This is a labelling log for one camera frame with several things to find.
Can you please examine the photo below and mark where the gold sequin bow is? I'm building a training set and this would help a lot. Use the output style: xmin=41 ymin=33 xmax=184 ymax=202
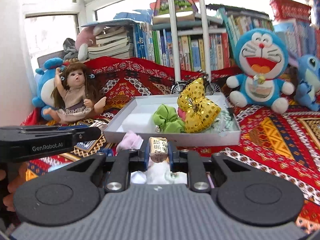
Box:
xmin=177 ymin=78 xmax=222 ymax=133

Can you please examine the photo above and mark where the white pipe rack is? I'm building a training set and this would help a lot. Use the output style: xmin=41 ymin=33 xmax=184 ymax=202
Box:
xmin=166 ymin=0 xmax=212 ymax=82

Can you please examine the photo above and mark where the miniature black bicycle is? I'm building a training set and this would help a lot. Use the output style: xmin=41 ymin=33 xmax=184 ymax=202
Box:
xmin=171 ymin=71 xmax=222 ymax=95

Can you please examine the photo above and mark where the light purple cloth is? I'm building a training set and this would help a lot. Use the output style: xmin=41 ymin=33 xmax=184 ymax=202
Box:
xmin=117 ymin=130 xmax=143 ymax=153

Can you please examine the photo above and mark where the person's left hand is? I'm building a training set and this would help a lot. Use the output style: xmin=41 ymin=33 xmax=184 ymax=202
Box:
xmin=0 ymin=166 xmax=26 ymax=213

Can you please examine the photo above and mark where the pink rabbit plush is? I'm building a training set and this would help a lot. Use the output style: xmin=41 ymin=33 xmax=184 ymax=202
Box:
xmin=75 ymin=26 xmax=104 ymax=62

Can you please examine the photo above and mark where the red plastic basket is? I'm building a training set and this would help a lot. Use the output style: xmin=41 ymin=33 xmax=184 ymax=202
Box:
xmin=270 ymin=0 xmax=312 ymax=23

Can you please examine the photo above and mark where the long-haired doll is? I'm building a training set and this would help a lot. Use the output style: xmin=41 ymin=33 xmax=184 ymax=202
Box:
xmin=51 ymin=64 xmax=107 ymax=124

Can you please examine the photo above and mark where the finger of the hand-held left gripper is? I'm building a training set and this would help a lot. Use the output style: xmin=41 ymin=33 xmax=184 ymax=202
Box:
xmin=71 ymin=127 xmax=103 ymax=142

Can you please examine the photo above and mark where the blue alien plush toy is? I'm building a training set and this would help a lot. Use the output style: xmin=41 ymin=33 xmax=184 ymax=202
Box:
xmin=294 ymin=54 xmax=320 ymax=112

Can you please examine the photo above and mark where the white fluffy plush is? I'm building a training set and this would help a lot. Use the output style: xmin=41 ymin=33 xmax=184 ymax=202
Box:
xmin=146 ymin=162 xmax=188 ymax=184

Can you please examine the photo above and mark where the beige tissue packet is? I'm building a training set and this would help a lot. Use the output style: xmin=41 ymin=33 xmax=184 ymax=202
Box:
xmin=149 ymin=137 xmax=168 ymax=164

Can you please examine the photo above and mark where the green scrunchie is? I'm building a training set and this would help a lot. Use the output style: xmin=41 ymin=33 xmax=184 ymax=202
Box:
xmin=152 ymin=104 xmax=187 ymax=133

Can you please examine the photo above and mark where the white window frame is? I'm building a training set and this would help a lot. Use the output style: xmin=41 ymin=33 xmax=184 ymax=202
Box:
xmin=22 ymin=0 xmax=170 ymax=63

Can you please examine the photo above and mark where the stack of lying books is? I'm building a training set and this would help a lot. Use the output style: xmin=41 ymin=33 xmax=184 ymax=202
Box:
xmin=87 ymin=26 xmax=135 ymax=60

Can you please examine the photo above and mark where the blue cat plush toy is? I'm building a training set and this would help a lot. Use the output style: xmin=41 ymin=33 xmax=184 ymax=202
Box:
xmin=226 ymin=28 xmax=295 ymax=114

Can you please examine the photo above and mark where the row of books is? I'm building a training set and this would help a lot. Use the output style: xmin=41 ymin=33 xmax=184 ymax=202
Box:
xmin=132 ymin=12 xmax=320 ymax=73

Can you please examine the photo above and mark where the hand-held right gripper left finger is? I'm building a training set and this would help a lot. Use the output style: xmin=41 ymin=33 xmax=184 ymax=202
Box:
xmin=47 ymin=140 xmax=150 ymax=193

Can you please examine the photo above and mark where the grey plush toy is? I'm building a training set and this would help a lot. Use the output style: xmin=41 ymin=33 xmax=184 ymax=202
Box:
xmin=62 ymin=38 xmax=80 ymax=62

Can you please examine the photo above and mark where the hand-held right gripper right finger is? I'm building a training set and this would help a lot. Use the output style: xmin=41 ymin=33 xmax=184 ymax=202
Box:
xmin=168 ymin=141 xmax=272 ymax=193

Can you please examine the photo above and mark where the red patterned blanket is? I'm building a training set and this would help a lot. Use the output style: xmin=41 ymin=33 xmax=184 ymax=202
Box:
xmin=20 ymin=56 xmax=320 ymax=235

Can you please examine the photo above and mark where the blue round plush toy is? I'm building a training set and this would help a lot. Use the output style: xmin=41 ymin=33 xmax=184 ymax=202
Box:
xmin=32 ymin=57 xmax=65 ymax=120

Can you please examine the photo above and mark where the mint green floral cloth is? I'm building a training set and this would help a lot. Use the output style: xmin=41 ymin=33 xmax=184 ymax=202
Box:
xmin=207 ymin=110 xmax=236 ymax=133

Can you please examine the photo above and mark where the white cardboard box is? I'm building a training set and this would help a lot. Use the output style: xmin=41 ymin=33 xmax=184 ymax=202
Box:
xmin=103 ymin=92 xmax=242 ymax=147

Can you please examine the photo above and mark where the blue folder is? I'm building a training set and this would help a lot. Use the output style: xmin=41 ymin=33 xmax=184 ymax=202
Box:
xmin=80 ymin=10 xmax=154 ymax=28

